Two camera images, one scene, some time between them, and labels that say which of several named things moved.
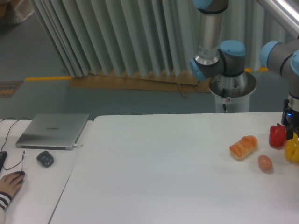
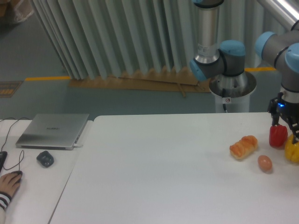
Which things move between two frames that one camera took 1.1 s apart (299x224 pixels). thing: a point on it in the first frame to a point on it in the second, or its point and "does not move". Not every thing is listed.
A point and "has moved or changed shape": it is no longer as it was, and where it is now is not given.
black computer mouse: (20, 172) has moved or changed shape
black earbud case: (45, 158) does not move
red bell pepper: (277, 136) does not move
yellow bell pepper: (291, 149) does not move
